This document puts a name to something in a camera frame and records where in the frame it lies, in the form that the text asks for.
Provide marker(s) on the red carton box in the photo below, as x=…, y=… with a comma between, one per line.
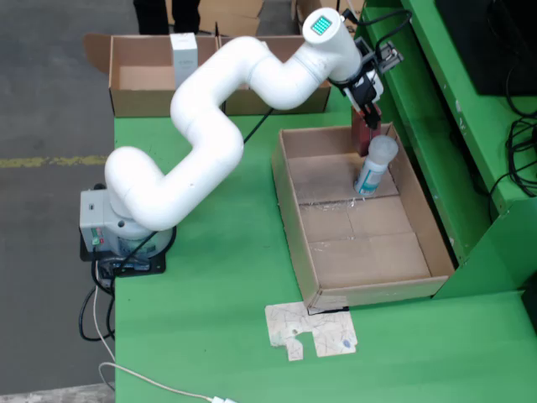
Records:
x=360, y=134

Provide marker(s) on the green metal shelf unit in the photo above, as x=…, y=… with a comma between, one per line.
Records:
x=419, y=147

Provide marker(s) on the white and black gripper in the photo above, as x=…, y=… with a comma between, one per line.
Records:
x=365, y=90

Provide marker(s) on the black monitor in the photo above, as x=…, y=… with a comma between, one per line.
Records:
x=482, y=38

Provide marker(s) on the open brown cardboard box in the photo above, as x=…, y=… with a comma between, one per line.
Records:
x=285, y=46
x=138, y=54

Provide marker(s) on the white carton box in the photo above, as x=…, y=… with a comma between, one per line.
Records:
x=184, y=50

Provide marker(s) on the white bottle with teal label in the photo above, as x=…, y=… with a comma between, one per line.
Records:
x=371, y=174

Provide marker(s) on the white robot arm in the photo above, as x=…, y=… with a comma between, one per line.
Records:
x=210, y=126

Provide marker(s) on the shallow cardboard tray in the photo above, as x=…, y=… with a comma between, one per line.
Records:
x=365, y=260

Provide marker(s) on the scribbled flat cardboard piece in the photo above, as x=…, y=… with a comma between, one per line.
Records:
x=319, y=331

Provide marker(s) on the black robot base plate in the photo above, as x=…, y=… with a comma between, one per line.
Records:
x=155, y=268

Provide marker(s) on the printed brown cardboard box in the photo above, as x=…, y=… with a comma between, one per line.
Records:
x=304, y=8

